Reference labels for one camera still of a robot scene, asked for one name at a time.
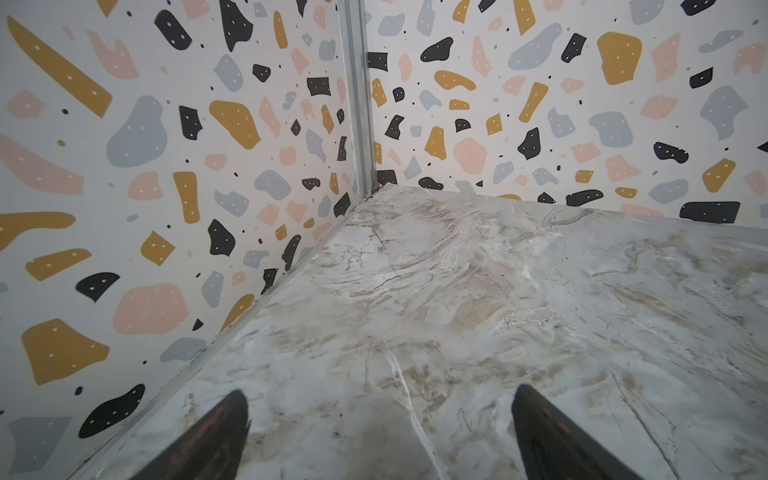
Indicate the aluminium corner post left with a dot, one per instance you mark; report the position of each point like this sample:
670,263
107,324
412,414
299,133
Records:
353,42

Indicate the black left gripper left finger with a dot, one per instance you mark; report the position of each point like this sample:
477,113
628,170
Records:
211,449

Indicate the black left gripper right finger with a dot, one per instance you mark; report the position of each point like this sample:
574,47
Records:
552,446

